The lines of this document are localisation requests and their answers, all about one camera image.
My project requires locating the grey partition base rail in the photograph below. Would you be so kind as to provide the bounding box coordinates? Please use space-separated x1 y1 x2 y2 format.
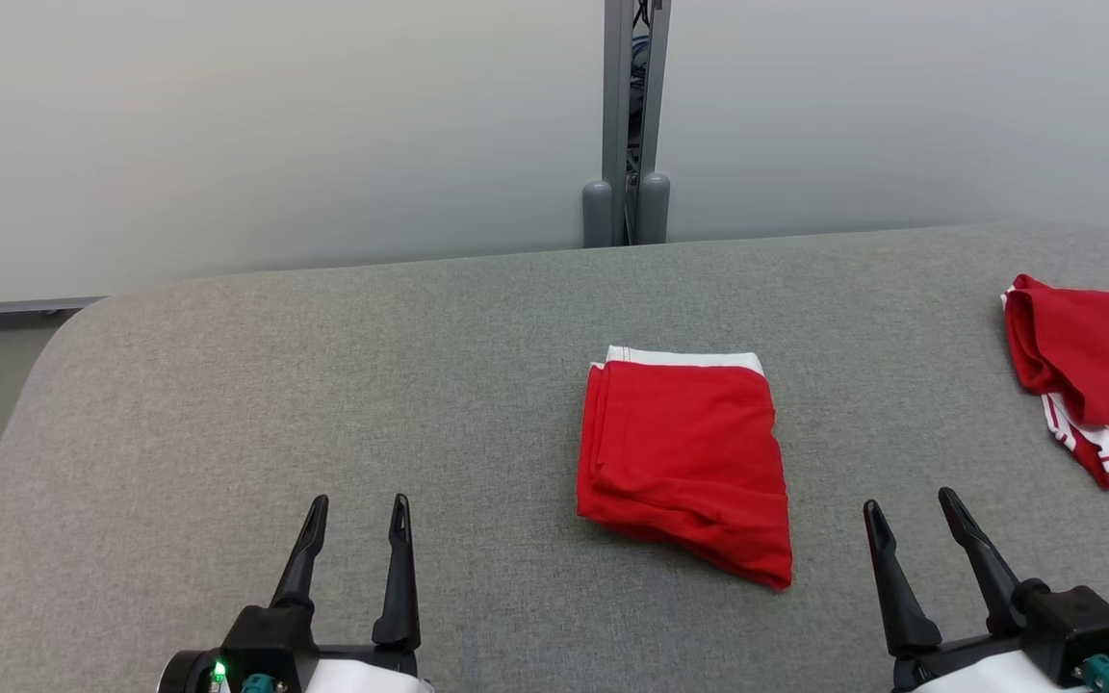
0 295 110 318

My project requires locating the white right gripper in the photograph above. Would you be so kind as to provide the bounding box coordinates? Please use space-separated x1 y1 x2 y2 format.
863 486 1109 693

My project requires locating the red white jersey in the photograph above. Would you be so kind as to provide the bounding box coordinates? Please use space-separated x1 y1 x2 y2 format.
1000 273 1109 491
575 345 795 591

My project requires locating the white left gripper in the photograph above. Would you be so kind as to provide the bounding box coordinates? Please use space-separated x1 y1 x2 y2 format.
157 494 433 693

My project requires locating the grey partition post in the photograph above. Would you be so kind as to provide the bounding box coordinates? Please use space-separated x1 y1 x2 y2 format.
632 0 674 247
580 0 635 250

